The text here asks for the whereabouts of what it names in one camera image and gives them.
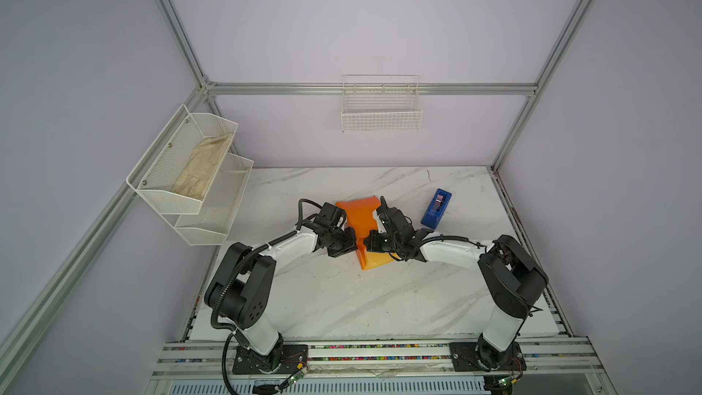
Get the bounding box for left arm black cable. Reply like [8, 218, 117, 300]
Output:
[209, 198, 325, 395]

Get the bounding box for white mesh shelf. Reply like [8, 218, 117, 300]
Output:
[175, 153, 254, 246]
[126, 106, 238, 215]

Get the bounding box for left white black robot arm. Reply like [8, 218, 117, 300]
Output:
[204, 199, 356, 356]

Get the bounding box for beige cloth in shelf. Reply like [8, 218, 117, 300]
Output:
[172, 134, 233, 201]

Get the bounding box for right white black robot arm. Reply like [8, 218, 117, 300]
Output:
[364, 198, 548, 358]

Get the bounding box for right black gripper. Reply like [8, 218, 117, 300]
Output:
[355, 231, 399, 254]

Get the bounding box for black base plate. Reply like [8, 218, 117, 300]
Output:
[231, 344, 309, 376]
[449, 340, 527, 372]

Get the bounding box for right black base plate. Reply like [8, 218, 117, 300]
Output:
[449, 340, 527, 372]

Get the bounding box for yellow orange wrapping paper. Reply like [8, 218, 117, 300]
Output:
[336, 196, 393, 271]

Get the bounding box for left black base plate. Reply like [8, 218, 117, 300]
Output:
[231, 344, 309, 376]

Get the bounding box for upper white mesh shelf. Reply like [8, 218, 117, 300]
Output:
[126, 106, 238, 215]

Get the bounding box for white wire wall basket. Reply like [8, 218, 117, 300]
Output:
[341, 75, 423, 134]

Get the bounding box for lower white mesh shelf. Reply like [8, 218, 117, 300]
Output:
[175, 153, 254, 246]

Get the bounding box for blue tape dispenser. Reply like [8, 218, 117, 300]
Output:
[420, 189, 452, 229]

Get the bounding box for aluminium frame rail front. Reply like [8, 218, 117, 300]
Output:
[151, 337, 605, 380]

